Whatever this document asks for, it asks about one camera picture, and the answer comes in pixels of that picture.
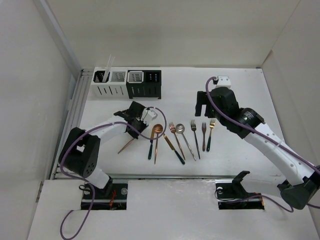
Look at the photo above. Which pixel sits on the silver fork black handle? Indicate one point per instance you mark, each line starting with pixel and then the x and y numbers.
pixel 194 129

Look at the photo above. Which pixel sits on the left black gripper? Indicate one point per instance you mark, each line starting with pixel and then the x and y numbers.
pixel 143 125

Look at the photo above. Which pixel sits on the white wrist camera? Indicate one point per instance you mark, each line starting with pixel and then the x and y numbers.
pixel 221 81
pixel 148 115

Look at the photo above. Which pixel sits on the gold knife green handle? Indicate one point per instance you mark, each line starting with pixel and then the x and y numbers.
pixel 151 144

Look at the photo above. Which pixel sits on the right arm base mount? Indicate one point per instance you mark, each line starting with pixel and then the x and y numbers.
pixel 231 195

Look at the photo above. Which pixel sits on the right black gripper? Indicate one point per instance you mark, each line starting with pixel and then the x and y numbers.
pixel 203 99

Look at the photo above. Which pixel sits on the rose gold knife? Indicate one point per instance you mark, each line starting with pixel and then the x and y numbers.
pixel 126 145

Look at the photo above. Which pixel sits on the black utensil caddy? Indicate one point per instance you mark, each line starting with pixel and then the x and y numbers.
pixel 144 84

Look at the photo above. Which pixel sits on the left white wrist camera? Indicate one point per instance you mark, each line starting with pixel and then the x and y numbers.
pixel 148 115

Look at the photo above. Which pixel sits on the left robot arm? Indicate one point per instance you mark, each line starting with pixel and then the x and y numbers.
pixel 81 148

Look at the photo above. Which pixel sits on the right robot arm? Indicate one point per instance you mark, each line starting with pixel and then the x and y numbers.
pixel 302 178

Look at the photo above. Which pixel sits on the rose gold fork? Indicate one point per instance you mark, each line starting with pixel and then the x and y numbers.
pixel 174 131

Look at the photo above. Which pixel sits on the white chopstick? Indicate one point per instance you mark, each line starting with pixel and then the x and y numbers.
pixel 110 70
pixel 108 67

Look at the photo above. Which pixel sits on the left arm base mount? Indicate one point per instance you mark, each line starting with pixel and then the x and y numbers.
pixel 115 200

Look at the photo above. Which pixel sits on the gold fork green handle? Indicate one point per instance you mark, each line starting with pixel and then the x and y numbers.
pixel 211 127

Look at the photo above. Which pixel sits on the gold knife dark handle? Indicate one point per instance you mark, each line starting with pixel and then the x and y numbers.
pixel 173 149

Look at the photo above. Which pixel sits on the copper small fork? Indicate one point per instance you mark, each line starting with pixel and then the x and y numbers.
pixel 204 129

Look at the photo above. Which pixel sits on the aluminium rail front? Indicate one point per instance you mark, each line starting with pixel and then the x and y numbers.
pixel 134 176

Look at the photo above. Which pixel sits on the copper spoon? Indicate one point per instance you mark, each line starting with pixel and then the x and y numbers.
pixel 157 129

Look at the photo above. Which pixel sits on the silver spoon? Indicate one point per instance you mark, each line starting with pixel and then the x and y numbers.
pixel 180 129

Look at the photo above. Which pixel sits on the aluminium frame left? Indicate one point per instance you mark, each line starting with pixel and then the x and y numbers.
pixel 75 110

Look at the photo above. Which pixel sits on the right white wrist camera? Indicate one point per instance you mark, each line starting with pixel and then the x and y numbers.
pixel 221 81

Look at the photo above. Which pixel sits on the white utensil caddy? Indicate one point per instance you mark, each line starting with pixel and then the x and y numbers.
pixel 113 88

